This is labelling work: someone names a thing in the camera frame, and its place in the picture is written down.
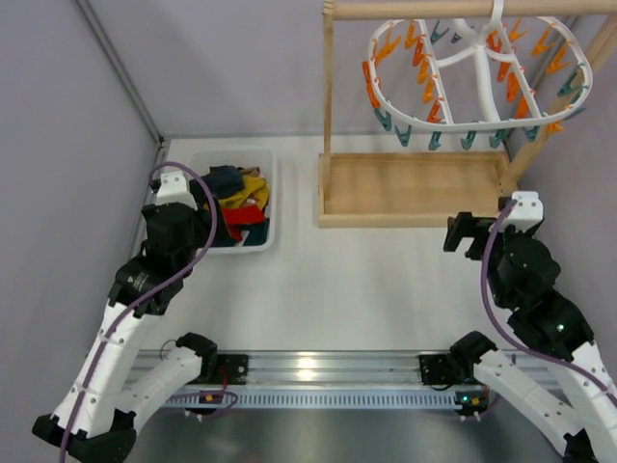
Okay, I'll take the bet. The dark navy sock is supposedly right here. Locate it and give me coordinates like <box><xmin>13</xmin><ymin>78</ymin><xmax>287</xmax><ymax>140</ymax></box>
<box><xmin>201</xmin><ymin>165</ymin><xmax>244</xmax><ymax>199</ymax></box>

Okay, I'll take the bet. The red christmas sock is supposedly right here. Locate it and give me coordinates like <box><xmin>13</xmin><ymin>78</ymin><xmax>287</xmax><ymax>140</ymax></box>
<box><xmin>222</xmin><ymin>205</ymin><xmax>266</xmax><ymax>243</ymax></box>

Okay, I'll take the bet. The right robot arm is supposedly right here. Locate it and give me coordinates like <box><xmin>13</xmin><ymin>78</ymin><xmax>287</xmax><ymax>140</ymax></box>
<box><xmin>443</xmin><ymin>205</ymin><xmax>616</xmax><ymax>462</ymax></box>

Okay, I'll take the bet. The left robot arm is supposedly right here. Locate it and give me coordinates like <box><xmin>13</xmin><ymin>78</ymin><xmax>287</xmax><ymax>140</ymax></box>
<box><xmin>32</xmin><ymin>203</ymin><xmax>218</xmax><ymax>462</ymax></box>

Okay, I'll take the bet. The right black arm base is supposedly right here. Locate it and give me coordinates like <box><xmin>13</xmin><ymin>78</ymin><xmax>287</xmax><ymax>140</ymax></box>
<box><xmin>418</xmin><ymin>353</ymin><xmax>477</xmax><ymax>391</ymax></box>

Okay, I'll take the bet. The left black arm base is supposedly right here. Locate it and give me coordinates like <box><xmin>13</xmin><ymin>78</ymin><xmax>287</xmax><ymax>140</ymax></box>
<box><xmin>199</xmin><ymin>354</ymin><xmax>250</xmax><ymax>386</ymax></box>

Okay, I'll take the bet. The white round clip hanger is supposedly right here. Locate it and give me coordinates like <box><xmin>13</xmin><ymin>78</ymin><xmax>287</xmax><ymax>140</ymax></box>
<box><xmin>362</xmin><ymin>1</ymin><xmax>594</xmax><ymax>149</ymax></box>

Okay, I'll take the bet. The teal sock in basket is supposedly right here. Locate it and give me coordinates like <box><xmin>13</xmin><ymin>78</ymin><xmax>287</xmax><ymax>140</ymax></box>
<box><xmin>239</xmin><ymin>218</ymin><xmax>270</xmax><ymax>247</ymax></box>

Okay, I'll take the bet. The brown striped sock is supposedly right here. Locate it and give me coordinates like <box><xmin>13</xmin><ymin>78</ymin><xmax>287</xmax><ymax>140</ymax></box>
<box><xmin>237</xmin><ymin>167</ymin><xmax>262</xmax><ymax>177</ymax></box>

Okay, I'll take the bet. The wooden drying rack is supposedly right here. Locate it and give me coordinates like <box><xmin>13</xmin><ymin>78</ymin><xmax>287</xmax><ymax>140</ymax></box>
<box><xmin>318</xmin><ymin>1</ymin><xmax>616</xmax><ymax>228</ymax></box>

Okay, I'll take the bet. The white plastic basket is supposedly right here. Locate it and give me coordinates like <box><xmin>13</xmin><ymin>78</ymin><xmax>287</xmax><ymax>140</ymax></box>
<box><xmin>181</xmin><ymin>146</ymin><xmax>281</xmax><ymax>255</ymax></box>

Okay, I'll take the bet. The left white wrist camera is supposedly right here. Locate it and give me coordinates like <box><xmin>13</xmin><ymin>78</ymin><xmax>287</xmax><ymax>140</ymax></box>
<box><xmin>154</xmin><ymin>170</ymin><xmax>197</xmax><ymax>210</ymax></box>

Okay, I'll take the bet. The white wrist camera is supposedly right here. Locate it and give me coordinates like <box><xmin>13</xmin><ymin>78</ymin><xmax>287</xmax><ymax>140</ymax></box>
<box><xmin>154</xmin><ymin>170</ymin><xmax>197</xmax><ymax>210</ymax></box>
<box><xmin>499</xmin><ymin>191</ymin><xmax>545</xmax><ymax>232</ymax></box>

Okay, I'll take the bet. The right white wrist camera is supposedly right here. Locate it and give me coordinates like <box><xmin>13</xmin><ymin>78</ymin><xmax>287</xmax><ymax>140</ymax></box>
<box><xmin>499</xmin><ymin>191</ymin><xmax>545</xmax><ymax>232</ymax></box>

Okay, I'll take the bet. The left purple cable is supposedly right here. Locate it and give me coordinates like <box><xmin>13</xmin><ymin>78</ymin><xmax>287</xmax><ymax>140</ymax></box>
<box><xmin>59</xmin><ymin>161</ymin><xmax>239</xmax><ymax>463</ymax></box>

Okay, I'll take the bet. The aluminium mounting rail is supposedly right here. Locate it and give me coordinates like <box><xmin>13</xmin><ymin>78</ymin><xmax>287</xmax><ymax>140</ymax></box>
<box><xmin>120</xmin><ymin>349</ymin><xmax>604</xmax><ymax>411</ymax></box>

